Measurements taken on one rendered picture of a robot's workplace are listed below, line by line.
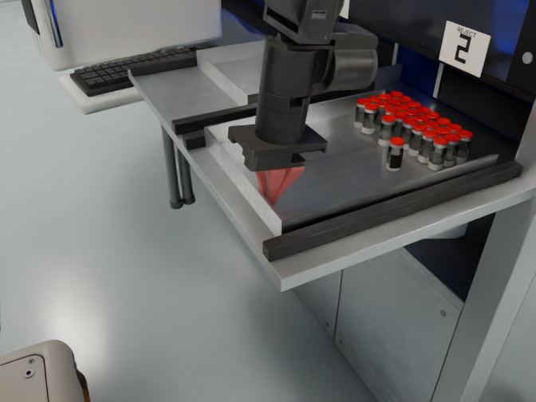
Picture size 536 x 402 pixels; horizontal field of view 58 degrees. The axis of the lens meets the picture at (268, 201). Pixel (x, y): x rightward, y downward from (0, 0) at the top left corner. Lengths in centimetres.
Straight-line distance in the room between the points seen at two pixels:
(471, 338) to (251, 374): 75
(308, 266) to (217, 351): 106
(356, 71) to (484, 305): 51
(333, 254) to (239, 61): 64
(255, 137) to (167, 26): 93
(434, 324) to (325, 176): 46
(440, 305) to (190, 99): 62
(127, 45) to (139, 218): 91
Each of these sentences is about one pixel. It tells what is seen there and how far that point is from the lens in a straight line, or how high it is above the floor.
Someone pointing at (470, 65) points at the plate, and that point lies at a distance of 80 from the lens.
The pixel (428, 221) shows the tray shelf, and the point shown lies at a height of 88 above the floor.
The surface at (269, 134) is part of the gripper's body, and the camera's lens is 54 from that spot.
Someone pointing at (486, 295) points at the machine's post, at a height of 65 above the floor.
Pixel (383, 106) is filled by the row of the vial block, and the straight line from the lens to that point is 81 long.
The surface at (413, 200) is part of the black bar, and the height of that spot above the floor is 90.
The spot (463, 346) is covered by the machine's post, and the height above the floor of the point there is 51.
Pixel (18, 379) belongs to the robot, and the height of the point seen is 28.
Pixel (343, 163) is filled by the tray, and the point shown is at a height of 88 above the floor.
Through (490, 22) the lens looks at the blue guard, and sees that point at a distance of 78.
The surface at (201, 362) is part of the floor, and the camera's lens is 157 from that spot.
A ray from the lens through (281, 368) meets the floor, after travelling 154.
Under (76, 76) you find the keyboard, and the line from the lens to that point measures 129.
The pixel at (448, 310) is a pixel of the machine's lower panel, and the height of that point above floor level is 56.
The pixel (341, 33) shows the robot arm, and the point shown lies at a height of 111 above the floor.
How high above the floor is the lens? 126
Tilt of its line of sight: 36 degrees down
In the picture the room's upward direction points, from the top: straight up
